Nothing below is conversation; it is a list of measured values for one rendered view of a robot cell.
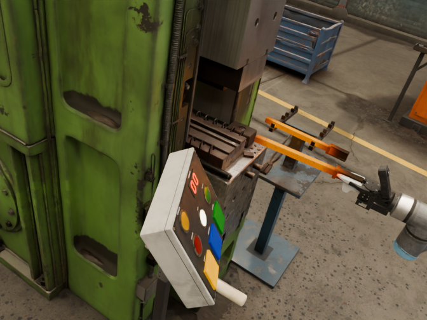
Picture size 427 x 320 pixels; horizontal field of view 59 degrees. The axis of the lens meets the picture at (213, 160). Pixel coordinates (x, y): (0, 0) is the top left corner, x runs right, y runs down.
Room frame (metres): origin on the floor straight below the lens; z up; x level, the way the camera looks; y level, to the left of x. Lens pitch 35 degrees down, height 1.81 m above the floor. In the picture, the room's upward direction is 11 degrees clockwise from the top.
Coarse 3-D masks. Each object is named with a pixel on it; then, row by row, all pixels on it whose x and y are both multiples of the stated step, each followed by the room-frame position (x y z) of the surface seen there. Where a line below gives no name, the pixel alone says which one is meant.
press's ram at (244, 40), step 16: (208, 0) 1.21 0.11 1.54; (224, 0) 1.19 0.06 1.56; (240, 0) 1.17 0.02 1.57; (256, 0) 1.19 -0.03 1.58; (272, 0) 1.30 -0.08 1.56; (208, 16) 1.21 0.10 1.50; (224, 16) 1.19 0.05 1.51; (240, 16) 1.17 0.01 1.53; (256, 16) 1.21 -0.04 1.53; (272, 16) 1.33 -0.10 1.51; (208, 32) 1.21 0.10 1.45; (224, 32) 1.18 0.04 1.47; (240, 32) 1.16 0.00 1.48; (256, 32) 1.24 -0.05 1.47; (272, 32) 1.37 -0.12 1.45; (208, 48) 1.20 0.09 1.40; (224, 48) 1.18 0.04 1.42; (240, 48) 1.16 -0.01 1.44; (256, 48) 1.27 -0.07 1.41; (272, 48) 1.41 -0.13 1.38; (224, 64) 1.18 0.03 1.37; (240, 64) 1.17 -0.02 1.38
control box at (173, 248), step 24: (168, 168) 0.83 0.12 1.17; (192, 168) 0.83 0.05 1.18; (168, 192) 0.71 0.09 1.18; (192, 192) 0.76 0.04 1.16; (168, 216) 0.62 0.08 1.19; (192, 216) 0.70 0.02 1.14; (144, 240) 0.58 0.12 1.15; (168, 240) 0.58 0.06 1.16; (192, 240) 0.64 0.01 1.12; (168, 264) 0.58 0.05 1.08; (192, 264) 0.58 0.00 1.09; (192, 288) 0.58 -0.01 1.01
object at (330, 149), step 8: (272, 120) 1.63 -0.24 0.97; (280, 128) 1.60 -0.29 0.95; (288, 128) 1.58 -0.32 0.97; (296, 136) 1.56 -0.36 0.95; (304, 136) 1.54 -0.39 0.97; (320, 144) 1.50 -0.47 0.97; (328, 144) 1.51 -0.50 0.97; (328, 152) 1.47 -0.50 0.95; (336, 152) 1.47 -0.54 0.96; (344, 152) 1.45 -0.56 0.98; (344, 160) 1.44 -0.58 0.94
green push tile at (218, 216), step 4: (216, 204) 0.87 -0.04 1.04; (216, 208) 0.85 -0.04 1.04; (216, 212) 0.84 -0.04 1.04; (220, 212) 0.87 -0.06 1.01; (212, 216) 0.82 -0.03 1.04; (216, 216) 0.82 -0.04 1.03; (220, 216) 0.86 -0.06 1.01; (216, 220) 0.81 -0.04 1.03; (220, 220) 0.84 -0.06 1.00; (216, 224) 0.81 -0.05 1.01; (220, 224) 0.83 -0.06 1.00; (220, 228) 0.82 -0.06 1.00; (220, 232) 0.81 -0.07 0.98
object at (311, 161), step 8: (256, 136) 1.28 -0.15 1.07; (264, 144) 1.26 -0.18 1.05; (272, 144) 1.24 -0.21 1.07; (280, 144) 1.25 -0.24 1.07; (280, 152) 1.23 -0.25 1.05; (288, 152) 1.22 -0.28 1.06; (296, 152) 1.22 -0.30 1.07; (304, 160) 1.19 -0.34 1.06; (312, 160) 1.18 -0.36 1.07; (320, 168) 1.16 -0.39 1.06; (328, 168) 1.15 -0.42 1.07; (336, 168) 1.15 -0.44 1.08; (336, 176) 1.14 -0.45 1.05; (352, 176) 1.12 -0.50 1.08
